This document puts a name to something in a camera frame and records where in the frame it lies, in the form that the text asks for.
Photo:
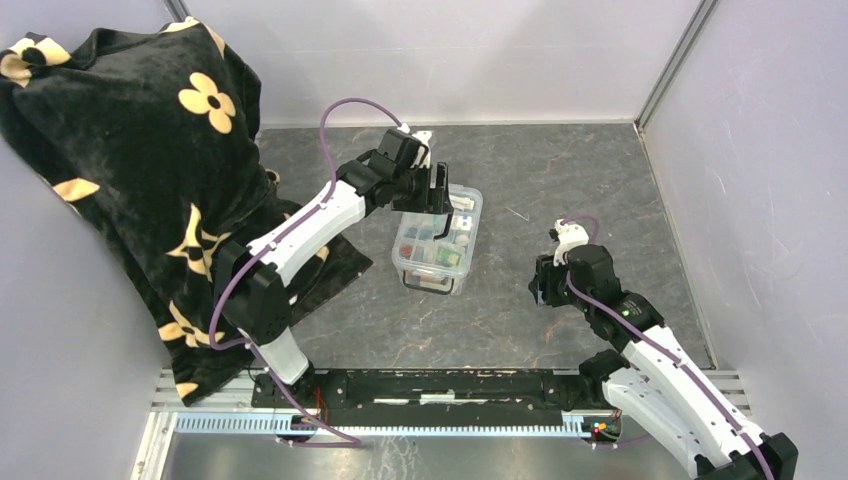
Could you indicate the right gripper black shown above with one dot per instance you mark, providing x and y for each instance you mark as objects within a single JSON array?
[{"x": 541, "y": 284}]

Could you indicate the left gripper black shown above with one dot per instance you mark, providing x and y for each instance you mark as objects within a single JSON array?
[{"x": 435, "y": 201}]

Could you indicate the clear first aid box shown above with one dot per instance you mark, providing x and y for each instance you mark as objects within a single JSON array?
[{"x": 437, "y": 262}]

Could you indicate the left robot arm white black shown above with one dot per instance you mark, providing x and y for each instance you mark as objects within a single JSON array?
[{"x": 252, "y": 282}]

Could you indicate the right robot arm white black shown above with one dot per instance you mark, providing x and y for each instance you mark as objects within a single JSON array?
[{"x": 647, "y": 374}]

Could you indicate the black blanket with cream flowers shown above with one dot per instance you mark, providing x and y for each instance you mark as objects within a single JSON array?
[{"x": 151, "y": 139}]

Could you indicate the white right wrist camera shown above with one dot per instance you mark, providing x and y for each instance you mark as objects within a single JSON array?
[{"x": 567, "y": 235}]

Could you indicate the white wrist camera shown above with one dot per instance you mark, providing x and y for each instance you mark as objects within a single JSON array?
[
  {"x": 567, "y": 235},
  {"x": 423, "y": 154}
]

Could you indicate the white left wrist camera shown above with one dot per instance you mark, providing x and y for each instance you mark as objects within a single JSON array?
[{"x": 423, "y": 154}]

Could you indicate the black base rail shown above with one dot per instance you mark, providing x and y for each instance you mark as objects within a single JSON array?
[{"x": 447, "y": 398}]

